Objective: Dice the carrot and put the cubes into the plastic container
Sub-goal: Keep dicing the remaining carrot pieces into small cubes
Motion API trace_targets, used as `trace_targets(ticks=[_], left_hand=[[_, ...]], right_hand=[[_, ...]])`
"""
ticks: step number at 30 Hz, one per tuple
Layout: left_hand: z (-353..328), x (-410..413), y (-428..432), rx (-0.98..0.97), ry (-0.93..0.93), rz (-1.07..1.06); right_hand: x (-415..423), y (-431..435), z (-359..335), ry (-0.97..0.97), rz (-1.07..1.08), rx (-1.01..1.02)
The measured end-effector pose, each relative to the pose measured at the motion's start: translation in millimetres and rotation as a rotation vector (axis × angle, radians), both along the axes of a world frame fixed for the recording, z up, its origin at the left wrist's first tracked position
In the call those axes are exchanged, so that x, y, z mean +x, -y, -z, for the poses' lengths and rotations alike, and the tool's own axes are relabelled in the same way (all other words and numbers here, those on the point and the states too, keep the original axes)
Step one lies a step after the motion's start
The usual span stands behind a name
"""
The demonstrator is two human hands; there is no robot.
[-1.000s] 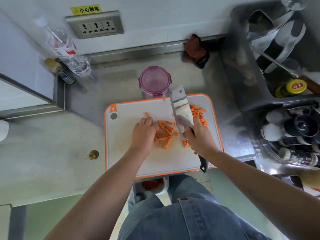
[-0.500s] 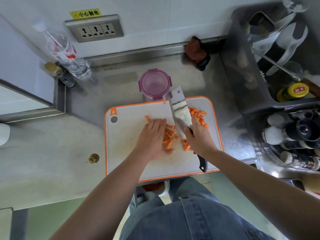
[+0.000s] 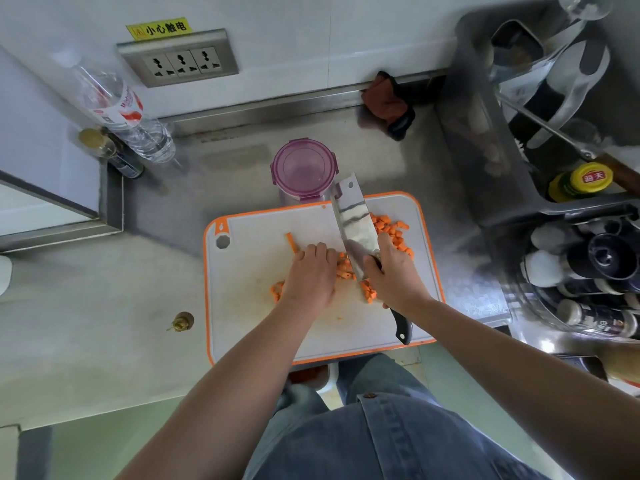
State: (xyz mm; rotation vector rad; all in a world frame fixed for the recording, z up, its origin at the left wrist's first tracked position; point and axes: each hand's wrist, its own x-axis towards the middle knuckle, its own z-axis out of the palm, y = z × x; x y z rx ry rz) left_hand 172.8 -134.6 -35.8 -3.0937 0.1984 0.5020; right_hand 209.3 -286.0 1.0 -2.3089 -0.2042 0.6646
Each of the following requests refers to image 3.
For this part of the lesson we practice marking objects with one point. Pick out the pale green cabinet front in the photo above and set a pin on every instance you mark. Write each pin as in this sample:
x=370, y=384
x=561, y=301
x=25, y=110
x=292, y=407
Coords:
x=110, y=444
x=480, y=409

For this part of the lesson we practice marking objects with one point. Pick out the grey wall socket panel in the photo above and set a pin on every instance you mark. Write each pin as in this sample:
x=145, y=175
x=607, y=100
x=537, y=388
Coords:
x=180, y=62

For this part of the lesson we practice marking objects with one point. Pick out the white and black bag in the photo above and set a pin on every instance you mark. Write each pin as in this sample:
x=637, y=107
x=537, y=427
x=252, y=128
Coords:
x=565, y=79

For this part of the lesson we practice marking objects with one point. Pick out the person's right forearm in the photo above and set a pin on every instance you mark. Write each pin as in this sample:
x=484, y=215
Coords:
x=530, y=379

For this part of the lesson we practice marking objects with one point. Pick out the blue denim shirt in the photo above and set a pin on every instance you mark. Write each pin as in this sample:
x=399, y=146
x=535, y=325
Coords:
x=400, y=444

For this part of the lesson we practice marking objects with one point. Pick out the pile of diced carrot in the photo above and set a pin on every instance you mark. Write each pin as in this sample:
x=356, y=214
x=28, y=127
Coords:
x=395, y=232

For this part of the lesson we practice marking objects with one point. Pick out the person's left forearm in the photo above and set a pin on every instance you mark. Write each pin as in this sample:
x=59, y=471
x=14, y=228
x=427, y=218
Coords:
x=215, y=409

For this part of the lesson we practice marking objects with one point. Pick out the small gold-capped bottle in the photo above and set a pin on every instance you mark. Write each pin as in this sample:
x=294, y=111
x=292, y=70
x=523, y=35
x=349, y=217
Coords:
x=125, y=164

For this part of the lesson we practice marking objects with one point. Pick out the yellow-capped sauce bottle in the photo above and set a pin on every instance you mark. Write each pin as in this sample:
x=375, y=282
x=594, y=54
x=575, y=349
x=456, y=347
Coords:
x=592, y=175

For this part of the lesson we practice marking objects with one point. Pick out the person's left hand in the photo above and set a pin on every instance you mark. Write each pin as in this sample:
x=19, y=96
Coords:
x=310, y=279

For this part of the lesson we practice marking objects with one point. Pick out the clear round basin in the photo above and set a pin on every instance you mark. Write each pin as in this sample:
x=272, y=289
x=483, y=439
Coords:
x=522, y=309

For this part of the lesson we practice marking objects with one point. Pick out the clear plastic water bottle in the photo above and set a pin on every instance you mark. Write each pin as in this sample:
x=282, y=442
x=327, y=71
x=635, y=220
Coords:
x=150, y=139

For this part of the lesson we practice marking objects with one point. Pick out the black rectangular device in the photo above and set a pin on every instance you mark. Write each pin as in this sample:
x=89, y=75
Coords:
x=585, y=364

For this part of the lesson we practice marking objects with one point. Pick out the purple lidded container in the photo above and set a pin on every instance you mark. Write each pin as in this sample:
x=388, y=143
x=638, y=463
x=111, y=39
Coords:
x=304, y=167

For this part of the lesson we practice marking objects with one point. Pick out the blue denim trousers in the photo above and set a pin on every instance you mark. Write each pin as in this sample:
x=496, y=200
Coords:
x=380, y=374

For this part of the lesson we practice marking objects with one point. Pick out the yellow warning sticker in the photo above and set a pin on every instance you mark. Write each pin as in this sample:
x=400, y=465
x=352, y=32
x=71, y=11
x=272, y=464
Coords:
x=159, y=28

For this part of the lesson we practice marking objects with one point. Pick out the white waste bin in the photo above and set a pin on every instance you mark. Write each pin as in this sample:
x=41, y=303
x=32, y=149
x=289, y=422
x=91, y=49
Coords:
x=332, y=377

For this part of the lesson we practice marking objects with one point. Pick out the person's right hand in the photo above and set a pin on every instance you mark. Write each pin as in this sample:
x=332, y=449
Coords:
x=400, y=282

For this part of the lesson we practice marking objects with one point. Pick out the dark red cloth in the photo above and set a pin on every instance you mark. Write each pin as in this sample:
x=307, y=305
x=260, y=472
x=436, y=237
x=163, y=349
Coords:
x=382, y=102

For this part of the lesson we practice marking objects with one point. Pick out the round carrot slice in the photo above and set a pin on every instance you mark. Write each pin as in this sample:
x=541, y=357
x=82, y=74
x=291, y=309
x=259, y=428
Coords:
x=292, y=242

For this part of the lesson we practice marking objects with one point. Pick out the group of seasoning bottles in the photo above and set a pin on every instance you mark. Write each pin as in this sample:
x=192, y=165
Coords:
x=607, y=254

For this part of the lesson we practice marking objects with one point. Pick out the brown carrot top stub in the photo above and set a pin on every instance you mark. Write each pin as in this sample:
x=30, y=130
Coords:
x=182, y=321

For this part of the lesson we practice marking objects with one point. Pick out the white orange-rimmed cutting board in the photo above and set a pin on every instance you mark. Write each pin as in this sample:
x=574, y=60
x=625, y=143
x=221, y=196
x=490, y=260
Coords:
x=250, y=274

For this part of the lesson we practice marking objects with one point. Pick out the brown-centred carrot end slice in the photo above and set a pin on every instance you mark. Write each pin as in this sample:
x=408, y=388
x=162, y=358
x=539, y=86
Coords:
x=345, y=268

